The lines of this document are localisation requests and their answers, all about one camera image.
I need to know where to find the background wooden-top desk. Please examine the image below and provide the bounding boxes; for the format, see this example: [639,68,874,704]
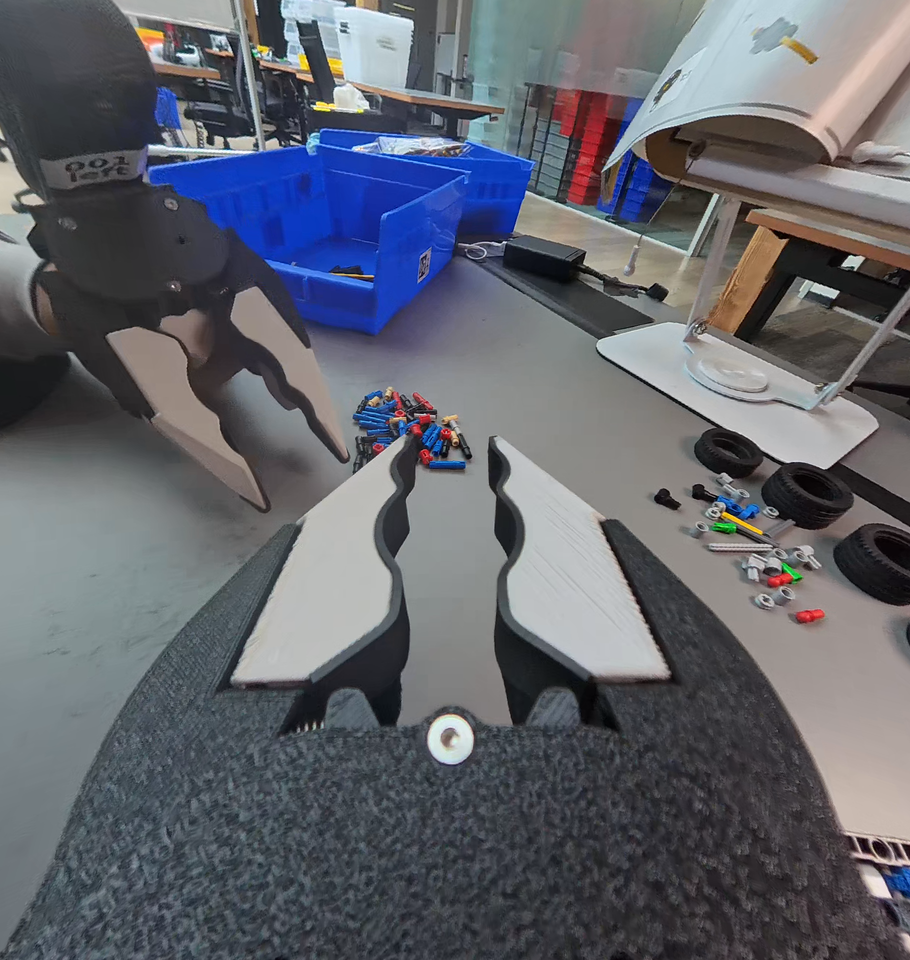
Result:
[260,58,505,136]

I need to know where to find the blue open-front plastic bin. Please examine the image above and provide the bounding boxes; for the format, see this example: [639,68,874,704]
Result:
[149,146,467,336]

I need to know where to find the person's left hand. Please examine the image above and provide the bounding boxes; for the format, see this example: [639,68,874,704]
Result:
[33,273,77,342]

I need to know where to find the black brick frame assembly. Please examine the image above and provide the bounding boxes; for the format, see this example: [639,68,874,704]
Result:
[848,831,910,960]

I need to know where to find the cluster of small mixed bricks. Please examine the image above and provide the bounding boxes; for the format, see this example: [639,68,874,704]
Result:
[687,472,824,610]

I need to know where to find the black adapter cable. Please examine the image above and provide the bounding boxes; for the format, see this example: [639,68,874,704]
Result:
[575,262,666,301]

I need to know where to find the clear bag of parts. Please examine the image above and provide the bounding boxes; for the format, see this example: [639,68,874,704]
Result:
[353,137,475,159]

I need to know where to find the white book stand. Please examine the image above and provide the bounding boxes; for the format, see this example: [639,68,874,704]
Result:
[596,123,910,468]

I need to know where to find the stacked red and blue bins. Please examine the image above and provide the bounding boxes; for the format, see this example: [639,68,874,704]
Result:
[530,88,659,222]

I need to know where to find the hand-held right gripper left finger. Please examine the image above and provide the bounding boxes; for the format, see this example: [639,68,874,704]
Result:
[230,435,419,729]

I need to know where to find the large instruction booklet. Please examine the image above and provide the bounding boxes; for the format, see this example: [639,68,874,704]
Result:
[603,0,910,181]

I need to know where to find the black office chair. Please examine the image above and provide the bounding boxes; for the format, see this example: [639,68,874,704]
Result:
[185,33,306,147]

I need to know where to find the black power adapter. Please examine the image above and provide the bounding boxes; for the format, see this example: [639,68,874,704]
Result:
[502,234,587,282]

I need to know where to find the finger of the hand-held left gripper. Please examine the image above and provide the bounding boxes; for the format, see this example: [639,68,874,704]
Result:
[106,311,272,515]
[200,285,351,465]

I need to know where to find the wooden side table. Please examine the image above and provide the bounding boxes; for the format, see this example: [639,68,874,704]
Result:
[706,208,910,346]

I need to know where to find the black rounded pad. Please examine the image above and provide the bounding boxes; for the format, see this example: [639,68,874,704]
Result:
[0,352,72,440]

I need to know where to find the metal pole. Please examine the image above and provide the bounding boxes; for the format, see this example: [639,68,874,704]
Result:
[230,0,267,151]

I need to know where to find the grey desk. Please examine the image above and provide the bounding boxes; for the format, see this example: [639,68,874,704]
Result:
[0,213,910,960]

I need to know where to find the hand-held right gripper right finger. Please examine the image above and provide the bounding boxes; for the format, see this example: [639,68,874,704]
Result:
[487,435,674,727]

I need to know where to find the person's left forearm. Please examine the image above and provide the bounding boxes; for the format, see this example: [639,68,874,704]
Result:
[0,221,59,361]

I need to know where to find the pile of coloured connector pins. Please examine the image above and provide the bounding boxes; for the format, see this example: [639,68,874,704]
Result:
[352,386,475,474]

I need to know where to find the black desk strip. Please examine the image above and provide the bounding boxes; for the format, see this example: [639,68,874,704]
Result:
[466,251,910,519]

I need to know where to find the translucent white storage box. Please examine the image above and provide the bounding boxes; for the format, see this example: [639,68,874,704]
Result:
[333,6,415,87]

